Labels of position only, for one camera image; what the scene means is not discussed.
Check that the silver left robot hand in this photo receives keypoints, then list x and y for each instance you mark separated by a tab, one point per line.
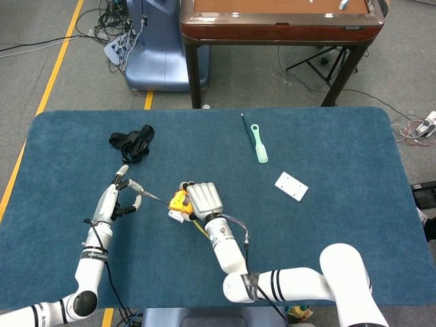
105	204

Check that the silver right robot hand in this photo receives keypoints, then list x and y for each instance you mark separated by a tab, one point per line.
204	199

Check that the yellow tape measure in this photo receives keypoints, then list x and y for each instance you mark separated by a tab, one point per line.
177	201

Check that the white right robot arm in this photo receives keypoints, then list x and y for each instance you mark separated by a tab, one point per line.
231	259

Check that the grey blue own robot base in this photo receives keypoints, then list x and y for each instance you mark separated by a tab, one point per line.
211	318

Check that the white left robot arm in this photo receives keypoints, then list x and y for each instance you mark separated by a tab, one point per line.
90	272

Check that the blue robot base column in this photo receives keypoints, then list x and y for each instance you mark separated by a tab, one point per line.
160	58

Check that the small white rectangular box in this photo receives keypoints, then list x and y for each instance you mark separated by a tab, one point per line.
175	215

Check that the mint green brush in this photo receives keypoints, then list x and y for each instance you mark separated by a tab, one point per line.
261	153

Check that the black pen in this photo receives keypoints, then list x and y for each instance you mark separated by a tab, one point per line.
248	133

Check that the flat white plastic plate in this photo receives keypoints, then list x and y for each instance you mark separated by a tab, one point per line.
291	186

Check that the blue felt table cover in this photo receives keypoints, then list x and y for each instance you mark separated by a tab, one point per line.
306	231

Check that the colourful item under table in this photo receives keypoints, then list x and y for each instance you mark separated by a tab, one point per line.
299	313

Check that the white floor power strip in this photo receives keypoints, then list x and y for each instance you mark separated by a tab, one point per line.
114	49

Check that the black tripod stand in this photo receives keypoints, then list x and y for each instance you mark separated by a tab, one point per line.
318	64

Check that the brown mahjong table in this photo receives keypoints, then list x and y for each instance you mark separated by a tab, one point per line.
279	32

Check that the black box on floor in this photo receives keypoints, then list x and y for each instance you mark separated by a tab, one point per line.
425	195

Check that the single white blue mahjong tile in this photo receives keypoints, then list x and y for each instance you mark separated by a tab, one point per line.
343	4

